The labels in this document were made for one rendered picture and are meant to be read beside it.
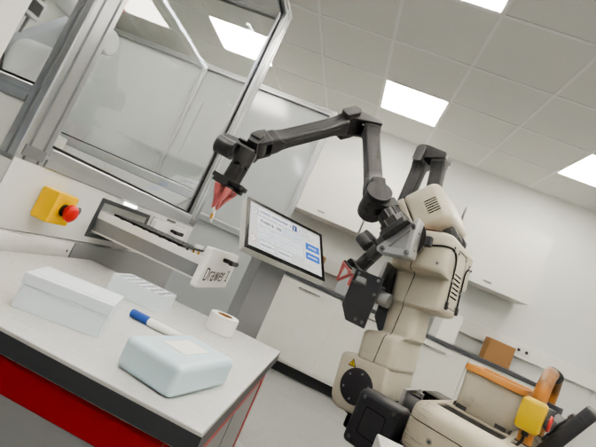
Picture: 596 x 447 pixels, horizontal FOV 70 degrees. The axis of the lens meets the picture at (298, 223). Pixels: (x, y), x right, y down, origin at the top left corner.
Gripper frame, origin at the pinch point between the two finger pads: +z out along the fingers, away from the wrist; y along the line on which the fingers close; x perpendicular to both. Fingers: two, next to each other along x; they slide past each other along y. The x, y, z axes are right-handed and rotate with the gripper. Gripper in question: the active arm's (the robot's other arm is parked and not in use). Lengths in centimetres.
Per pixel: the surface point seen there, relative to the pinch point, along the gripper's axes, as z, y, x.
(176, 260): 17.4, 3.8, -14.3
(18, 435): 35, 22, -72
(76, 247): 27.5, -20.7, -17.6
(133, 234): 17.5, -10.2, -14.7
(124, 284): 24.3, 4.4, -33.9
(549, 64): -185, 85, 153
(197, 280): 18.7, 12.1, -15.7
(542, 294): -91, 220, 366
